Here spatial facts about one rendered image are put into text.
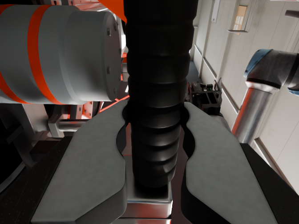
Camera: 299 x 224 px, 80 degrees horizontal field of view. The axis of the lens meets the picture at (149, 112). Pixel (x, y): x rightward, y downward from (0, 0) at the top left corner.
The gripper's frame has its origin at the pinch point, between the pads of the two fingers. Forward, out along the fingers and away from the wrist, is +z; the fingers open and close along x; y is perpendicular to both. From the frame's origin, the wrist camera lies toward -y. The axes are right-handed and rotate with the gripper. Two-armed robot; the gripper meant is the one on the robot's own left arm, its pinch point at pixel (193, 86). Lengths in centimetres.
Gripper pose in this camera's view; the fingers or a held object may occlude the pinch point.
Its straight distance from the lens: 60.0
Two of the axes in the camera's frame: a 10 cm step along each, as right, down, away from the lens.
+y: -0.9, -7.5, -6.5
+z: 0.2, -6.5, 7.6
